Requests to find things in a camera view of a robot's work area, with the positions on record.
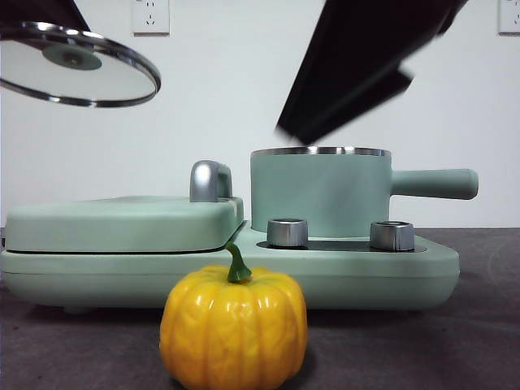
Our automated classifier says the silver griddle cover handle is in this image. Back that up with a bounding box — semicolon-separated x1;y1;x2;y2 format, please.
188;160;235;203

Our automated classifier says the glass lid with green knob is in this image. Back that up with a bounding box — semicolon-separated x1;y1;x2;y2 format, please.
0;20;163;109

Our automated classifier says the green pot with straight handle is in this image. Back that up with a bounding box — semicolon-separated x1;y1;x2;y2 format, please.
248;146;479;240

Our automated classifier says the white wall socket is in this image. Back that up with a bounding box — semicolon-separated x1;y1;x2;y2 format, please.
131;0;171;37
497;0;520;36

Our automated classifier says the green hinged griddle cover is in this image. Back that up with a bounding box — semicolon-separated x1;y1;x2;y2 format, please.
3;194;246;255

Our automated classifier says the silver control knob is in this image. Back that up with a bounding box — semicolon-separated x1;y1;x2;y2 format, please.
266;218;309;249
368;220;415;251

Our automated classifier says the green breakfast machine base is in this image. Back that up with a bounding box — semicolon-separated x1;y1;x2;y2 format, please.
0;233;461;316

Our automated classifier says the yellow pumpkin with green stem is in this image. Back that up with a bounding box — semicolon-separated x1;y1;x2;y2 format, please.
159;242;309;390

